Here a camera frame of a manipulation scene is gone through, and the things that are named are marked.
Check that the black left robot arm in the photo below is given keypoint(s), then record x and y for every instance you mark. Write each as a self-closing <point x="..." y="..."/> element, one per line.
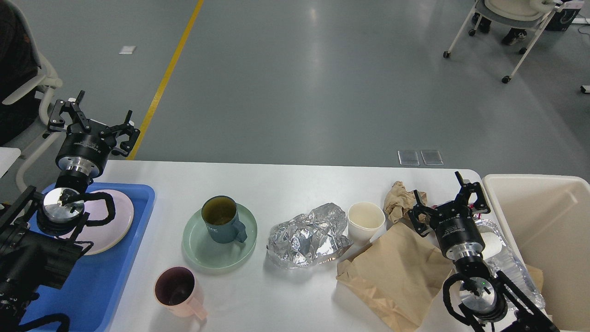
<point x="39" y="231"/>

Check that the green plate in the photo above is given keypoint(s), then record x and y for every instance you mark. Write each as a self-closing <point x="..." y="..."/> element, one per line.
<point x="206" y="255"/>

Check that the person in dark clothes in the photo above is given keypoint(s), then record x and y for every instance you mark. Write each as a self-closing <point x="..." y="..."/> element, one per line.
<point x="14" y="69"/>

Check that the crumpled brown paper ball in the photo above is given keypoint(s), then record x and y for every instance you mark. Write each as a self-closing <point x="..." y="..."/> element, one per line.
<point x="398" y="201"/>

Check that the beige plastic bin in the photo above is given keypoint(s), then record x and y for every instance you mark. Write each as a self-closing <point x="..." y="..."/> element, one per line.
<point x="547" y="221"/>

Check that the person's feet under chair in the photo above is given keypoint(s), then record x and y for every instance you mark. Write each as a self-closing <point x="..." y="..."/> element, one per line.
<point x="514" y="35"/>

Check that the pink plate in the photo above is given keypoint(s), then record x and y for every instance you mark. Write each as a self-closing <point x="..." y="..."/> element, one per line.
<point x="105" y="237"/>

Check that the clear plastic bottle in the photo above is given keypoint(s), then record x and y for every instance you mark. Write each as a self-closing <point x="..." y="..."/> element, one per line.
<point x="500" y="257"/>

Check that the dark teal mug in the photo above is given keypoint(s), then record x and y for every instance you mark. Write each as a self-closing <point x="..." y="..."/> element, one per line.
<point x="220" y="215"/>

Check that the floor socket plate right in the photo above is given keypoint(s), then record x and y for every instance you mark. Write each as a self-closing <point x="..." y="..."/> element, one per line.
<point x="432" y="157"/>

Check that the white office chair left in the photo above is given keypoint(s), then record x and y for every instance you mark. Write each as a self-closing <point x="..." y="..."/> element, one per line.
<point x="32" y="110"/>

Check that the blue plastic tray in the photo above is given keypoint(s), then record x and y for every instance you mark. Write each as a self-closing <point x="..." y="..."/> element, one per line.
<point x="93" y="289"/>

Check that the white paper on floor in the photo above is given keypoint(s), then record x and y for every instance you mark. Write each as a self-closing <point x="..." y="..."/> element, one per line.
<point x="127" y="50"/>

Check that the pink mug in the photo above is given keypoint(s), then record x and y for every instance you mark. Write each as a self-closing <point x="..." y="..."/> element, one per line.
<point x="178" y="289"/>

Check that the crumpled aluminium foil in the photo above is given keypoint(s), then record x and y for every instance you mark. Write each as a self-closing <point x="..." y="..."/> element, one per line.
<point x="310" y="238"/>

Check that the white office chair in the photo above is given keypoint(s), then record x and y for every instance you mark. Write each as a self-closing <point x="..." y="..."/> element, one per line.
<point x="32" y="110"/>
<point x="531" y="15"/>

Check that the white office chair right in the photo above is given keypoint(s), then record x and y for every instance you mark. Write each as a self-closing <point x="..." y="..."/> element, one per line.
<point x="531" y="15"/>

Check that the floor socket plate left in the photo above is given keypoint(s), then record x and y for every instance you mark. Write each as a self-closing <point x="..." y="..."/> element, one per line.
<point x="408" y="157"/>

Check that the white paper cup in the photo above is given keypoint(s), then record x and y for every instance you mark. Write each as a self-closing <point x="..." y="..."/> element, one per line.
<point x="366" y="221"/>

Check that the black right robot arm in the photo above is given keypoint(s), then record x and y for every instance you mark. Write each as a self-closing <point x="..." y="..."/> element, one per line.
<point x="474" y="295"/>

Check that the brown paper bag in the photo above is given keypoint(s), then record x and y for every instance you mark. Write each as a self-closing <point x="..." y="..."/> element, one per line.
<point x="397" y="276"/>

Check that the floor socket plate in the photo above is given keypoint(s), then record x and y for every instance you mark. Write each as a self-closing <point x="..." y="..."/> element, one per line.
<point x="408" y="157"/>
<point x="432" y="157"/>

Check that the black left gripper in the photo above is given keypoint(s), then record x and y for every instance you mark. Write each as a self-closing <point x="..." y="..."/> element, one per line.
<point x="84" y="150"/>

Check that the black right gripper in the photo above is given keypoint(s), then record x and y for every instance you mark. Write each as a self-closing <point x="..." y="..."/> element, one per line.
<point x="459" y="235"/>

